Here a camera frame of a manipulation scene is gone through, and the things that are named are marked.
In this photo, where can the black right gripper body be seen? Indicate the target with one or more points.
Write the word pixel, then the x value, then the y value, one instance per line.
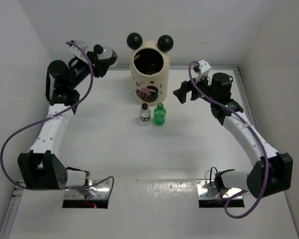
pixel 203 85

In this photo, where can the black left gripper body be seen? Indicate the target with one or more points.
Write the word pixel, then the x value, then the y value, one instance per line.
pixel 79 71

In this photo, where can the black cap bottle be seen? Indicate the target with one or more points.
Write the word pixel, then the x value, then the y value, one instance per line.
pixel 106 53

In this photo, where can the green plastic bottle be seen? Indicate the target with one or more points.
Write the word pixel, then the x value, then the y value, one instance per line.
pixel 159 114

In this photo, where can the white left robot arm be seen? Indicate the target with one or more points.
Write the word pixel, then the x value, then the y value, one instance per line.
pixel 41 167

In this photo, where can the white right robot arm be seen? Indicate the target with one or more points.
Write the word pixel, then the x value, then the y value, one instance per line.
pixel 268 164

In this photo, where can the cream bin with black ears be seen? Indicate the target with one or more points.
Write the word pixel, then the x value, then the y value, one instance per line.
pixel 149 68

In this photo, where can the blue label clear bottle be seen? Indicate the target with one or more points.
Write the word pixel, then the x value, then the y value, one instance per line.
pixel 144 114

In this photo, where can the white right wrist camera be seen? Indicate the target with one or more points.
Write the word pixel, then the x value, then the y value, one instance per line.
pixel 202 69

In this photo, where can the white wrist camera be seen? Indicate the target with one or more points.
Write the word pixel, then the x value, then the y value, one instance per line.
pixel 79 49
pixel 202 69

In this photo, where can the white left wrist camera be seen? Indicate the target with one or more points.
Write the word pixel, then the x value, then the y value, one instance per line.
pixel 79 49

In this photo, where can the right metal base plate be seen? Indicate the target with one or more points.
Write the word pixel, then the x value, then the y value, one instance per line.
pixel 206 190

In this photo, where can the metal base plate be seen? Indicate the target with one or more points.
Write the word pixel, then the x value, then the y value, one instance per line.
pixel 206 190
pixel 98 192

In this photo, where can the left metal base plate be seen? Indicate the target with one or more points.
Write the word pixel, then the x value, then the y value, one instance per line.
pixel 98 192

